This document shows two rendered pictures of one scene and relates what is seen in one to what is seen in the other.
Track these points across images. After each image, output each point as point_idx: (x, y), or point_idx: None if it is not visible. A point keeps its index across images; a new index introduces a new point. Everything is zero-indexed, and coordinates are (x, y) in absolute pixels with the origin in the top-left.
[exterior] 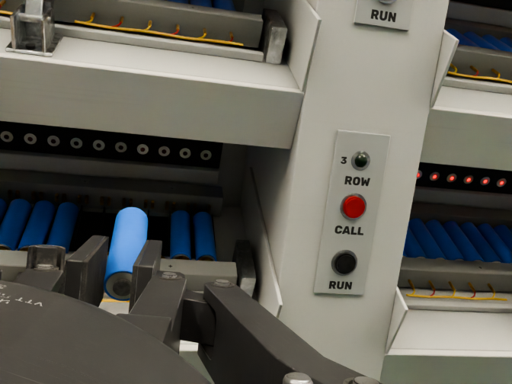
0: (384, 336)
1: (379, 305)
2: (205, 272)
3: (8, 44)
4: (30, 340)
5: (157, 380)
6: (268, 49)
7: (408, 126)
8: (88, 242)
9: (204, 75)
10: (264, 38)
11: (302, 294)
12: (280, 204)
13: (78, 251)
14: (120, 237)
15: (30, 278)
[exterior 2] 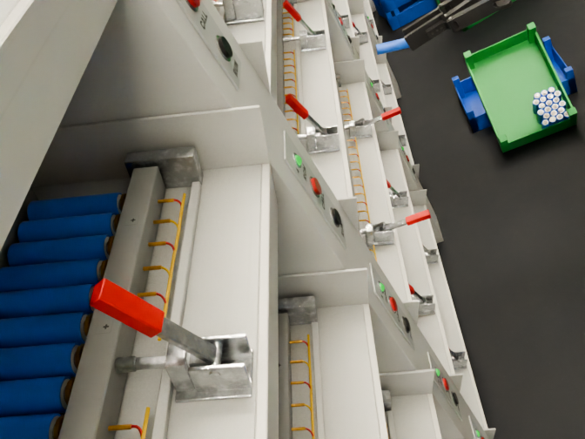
0: (357, 53)
1: (353, 45)
2: (337, 86)
3: (318, 50)
4: None
5: None
6: (296, 0)
7: None
8: (417, 29)
9: (321, 15)
10: (284, 1)
11: (354, 57)
12: (331, 42)
13: (431, 20)
14: (394, 42)
15: (453, 10)
